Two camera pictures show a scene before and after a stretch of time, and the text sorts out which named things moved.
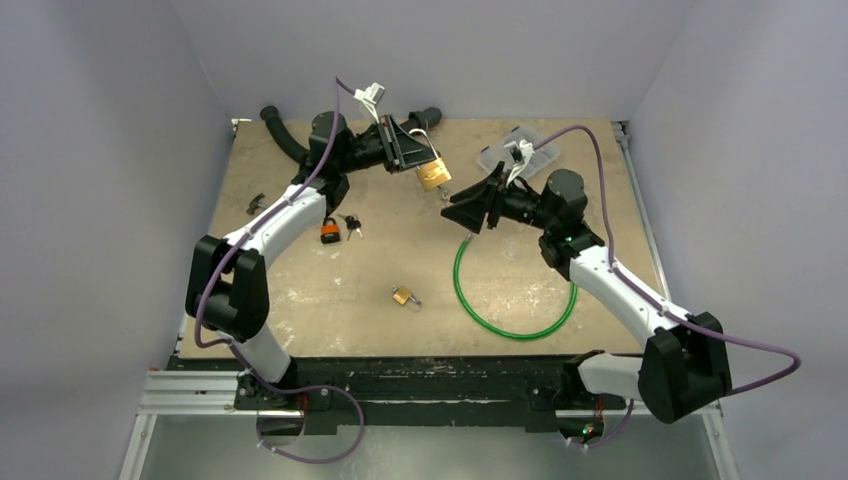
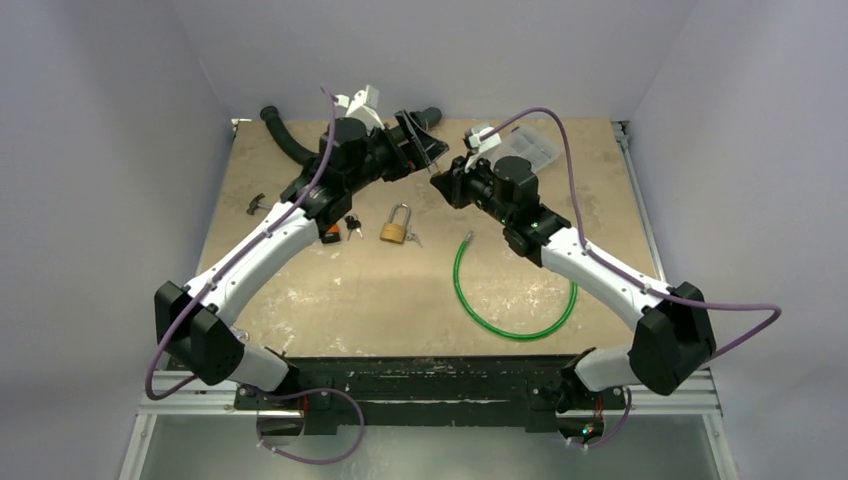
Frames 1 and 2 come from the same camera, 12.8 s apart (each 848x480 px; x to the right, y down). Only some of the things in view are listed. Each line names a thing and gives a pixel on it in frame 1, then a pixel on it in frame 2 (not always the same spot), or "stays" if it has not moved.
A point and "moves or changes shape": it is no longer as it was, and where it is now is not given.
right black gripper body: (496, 201) to (457, 177)
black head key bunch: (353, 223) stays
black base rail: (444, 394) stays
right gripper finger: (490, 181) to (458, 167)
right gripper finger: (470, 215) to (452, 188)
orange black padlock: (330, 233) stays
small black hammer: (255, 203) stays
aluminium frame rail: (190, 393) stays
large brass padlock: (435, 173) moves or changes shape
